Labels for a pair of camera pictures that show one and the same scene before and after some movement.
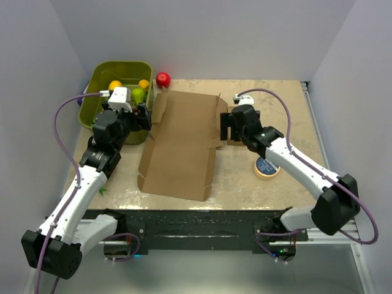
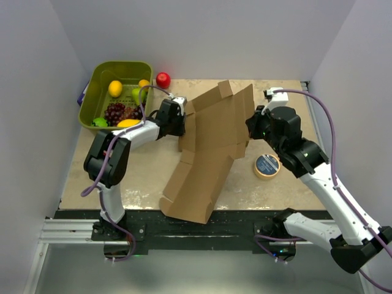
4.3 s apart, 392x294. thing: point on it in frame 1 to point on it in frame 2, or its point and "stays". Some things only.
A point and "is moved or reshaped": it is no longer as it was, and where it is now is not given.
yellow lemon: x=114 y=84 stays
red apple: x=163 y=79 stays
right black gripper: x=226 y=120 to x=253 y=122
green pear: x=138 y=95 stays
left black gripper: x=139 y=124 to x=180 y=131
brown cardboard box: x=177 y=158 is moved or reshaped
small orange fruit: x=144 y=83 stays
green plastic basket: x=128 y=73 stays
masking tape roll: x=264 y=168 stays
